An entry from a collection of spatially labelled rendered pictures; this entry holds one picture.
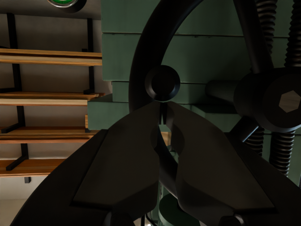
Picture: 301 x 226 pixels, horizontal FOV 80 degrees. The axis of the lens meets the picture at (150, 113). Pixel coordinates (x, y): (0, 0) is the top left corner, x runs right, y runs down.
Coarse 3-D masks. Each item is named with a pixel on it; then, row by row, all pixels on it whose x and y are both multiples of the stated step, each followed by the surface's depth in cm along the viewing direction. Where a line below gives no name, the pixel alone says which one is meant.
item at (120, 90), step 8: (112, 88) 36; (120, 88) 36; (128, 88) 36; (184, 88) 36; (192, 88) 36; (200, 88) 36; (112, 96) 36; (120, 96) 36; (176, 96) 36; (184, 96) 36; (192, 96) 36; (200, 96) 36; (224, 104) 36
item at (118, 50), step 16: (112, 48) 34; (128, 48) 34; (176, 48) 34; (192, 48) 34; (208, 48) 34; (224, 48) 34; (240, 48) 34; (272, 48) 34; (112, 64) 35; (128, 64) 35; (176, 64) 35; (192, 64) 35; (208, 64) 35; (224, 64) 35; (240, 64) 35; (112, 80) 36; (128, 80) 35; (192, 80) 35; (208, 80) 35
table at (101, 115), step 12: (108, 96) 46; (96, 108) 36; (108, 108) 36; (120, 108) 36; (192, 108) 35; (204, 108) 31; (216, 108) 31; (228, 108) 32; (96, 120) 37; (108, 120) 37; (216, 120) 27; (228, 120) 27; (264, 132) 27; (300, 132) 27
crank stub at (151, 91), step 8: (152, 72) 12; (160, 72) 11; (168, 72) 11; (176, 72) 12; (152, 80) 11; (160, 80) 11; (168, 80) 11; (176, 80) 12; (152, 88) 12; (160, 88) 11; (168, 88) 11; (176, 88) 12; (152, 96) 12; (160, 96) 12; (168, 96) 12
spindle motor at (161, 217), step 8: (160, 200) 62; (168, 200) 61; (176, 200) 61; (160, 208) 58; (168, 208) 58; (176, 208) 58; (160, 216) 56; (168, 216) 54; (176, 216) 54; (184, 216) 54; (192, 216) 54; (160, 224) 58; (168, 224) 53; (176, 224) 52; (184, 224) 52; (192, 224) 52
